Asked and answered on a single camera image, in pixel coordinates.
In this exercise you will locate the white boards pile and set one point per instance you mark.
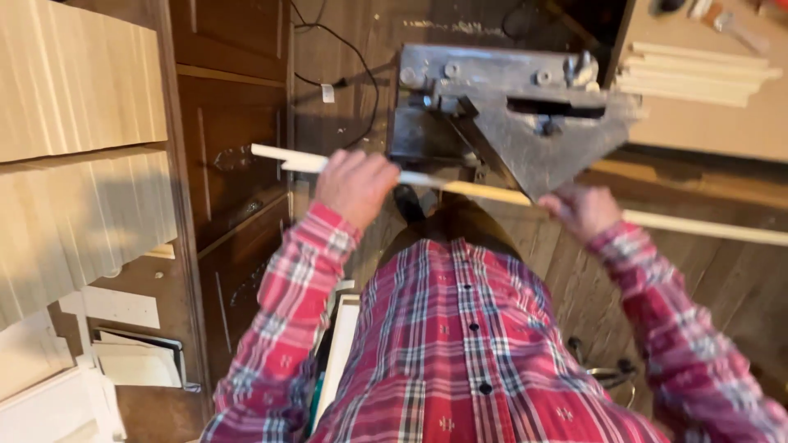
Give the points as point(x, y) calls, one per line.
point(55, 387)

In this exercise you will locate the pale wooden workbench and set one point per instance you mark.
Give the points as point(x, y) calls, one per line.
point(708, 80)

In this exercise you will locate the stack of pale wooden strips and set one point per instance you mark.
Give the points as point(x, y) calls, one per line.
point(695, 74)

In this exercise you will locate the long pale wooden moulding strip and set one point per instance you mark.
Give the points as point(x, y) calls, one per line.
point(474, 187)

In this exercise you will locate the person's right hand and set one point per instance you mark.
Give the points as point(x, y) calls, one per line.
point(582, 212)

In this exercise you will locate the person's left fingers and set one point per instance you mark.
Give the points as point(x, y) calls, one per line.
point(369, 161)

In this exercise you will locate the black shoe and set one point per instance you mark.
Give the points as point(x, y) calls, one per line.
point(409, 203)

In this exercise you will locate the black metal stool frame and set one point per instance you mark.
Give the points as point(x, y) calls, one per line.
point(606, 372)

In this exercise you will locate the brown wooden cabinet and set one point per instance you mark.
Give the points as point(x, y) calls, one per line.
point(234, 172)

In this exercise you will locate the red plaid shirt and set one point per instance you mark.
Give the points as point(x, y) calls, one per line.
point(486, 344)

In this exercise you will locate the grey metal mitre cutting machine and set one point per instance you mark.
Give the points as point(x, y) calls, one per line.
point(511, 117)

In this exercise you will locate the person's right fingers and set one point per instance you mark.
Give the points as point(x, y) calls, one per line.
point(557, 200)

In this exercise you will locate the white framed board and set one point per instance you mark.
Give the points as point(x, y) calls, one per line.
point(335, 357)

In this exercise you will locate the stack of pale wooden panels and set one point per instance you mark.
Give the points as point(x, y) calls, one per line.
point(74, 141)

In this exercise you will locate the person's left hand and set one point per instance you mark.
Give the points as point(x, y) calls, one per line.
point(354, 187)

